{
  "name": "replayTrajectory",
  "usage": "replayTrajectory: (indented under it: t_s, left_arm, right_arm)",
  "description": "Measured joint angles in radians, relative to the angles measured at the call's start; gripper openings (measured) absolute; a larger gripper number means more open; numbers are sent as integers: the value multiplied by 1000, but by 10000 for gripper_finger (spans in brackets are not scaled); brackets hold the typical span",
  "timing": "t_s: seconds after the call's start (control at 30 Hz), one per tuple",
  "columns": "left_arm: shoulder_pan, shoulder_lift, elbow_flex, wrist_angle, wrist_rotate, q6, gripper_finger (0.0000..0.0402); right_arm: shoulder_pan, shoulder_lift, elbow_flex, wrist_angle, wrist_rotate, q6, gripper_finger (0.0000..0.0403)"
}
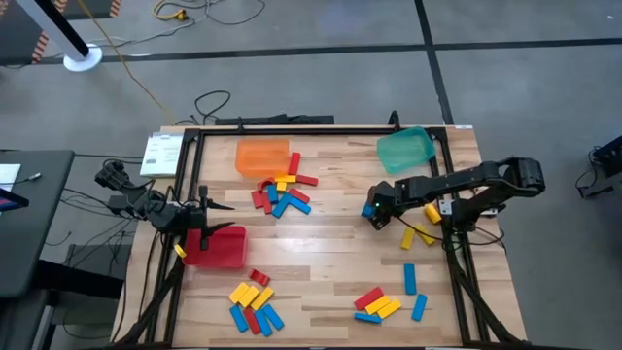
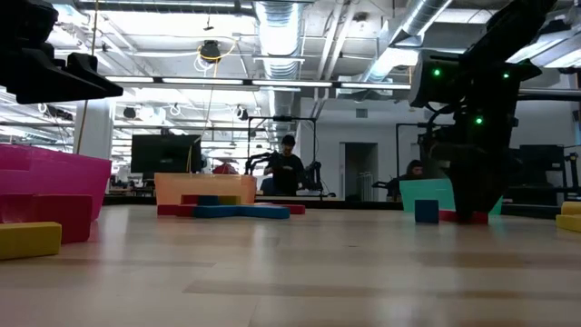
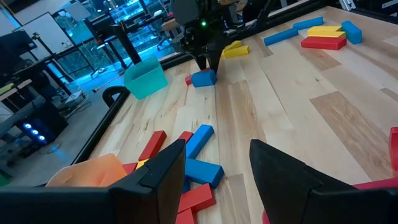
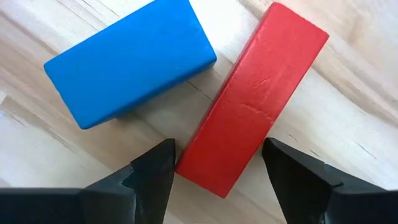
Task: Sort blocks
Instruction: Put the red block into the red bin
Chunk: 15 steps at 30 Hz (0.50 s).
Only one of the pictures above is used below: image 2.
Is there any white pillar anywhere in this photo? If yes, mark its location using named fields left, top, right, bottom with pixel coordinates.
left=74, top=97, right=115, bottom=161

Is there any black monitor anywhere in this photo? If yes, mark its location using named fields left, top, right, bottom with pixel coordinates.
left=130, top=134, right=203, bottom=175

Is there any orange plastic bin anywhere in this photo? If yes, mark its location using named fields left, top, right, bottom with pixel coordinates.
left=153, top=172, right=258, bottom=206

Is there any red plastic bin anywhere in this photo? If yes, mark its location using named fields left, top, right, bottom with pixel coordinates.
left=0, top=143, right=113, bottom=223

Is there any yellow reel cable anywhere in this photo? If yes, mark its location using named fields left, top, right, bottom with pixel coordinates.
left=184, top=38, right=240, bottom=174

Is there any black equipment rack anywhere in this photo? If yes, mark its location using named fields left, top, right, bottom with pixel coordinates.
left=507, top=144, right=567, bottom=201

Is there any black ceiling cable reel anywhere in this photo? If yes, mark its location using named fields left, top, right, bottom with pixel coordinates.
left=198, top=39, right=222, bottom=64

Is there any person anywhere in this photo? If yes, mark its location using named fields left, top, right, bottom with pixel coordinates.
left=263, top=134, right=307, bottom=197
left=386, top=159, right=427, bottom=202

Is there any green plastic bin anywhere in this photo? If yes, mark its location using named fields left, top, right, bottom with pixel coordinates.
left=399, top=177, right=504, bottom=216

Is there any wide silver ceiling duct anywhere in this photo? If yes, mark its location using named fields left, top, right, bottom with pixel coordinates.
left=252, top=0, right=304, bottom=137

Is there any linear ceiling light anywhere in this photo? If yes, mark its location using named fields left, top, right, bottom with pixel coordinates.
left=104, top=75, right=155, bottom=84
left=162, top=77, right=245, bottom=86
left=251, top=80, right=334, bottom=88
left=340, top=82, right=412, bottom=91

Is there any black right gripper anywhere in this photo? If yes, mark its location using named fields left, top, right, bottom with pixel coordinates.
left=417, top=129, right=523, bottom=223

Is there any red arch block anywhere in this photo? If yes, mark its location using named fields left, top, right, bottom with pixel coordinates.
left=0, top=193, right=94, bottom=245

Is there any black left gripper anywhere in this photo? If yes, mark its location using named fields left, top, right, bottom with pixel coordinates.
left=0, top=0, right=124, bottom=105

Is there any red rounded object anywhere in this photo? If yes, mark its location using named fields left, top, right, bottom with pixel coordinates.
left=212, top=162, right=240, bottom=176

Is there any grey door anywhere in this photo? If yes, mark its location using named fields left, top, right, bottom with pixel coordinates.
left=340, top=142, right=379, bottom=203

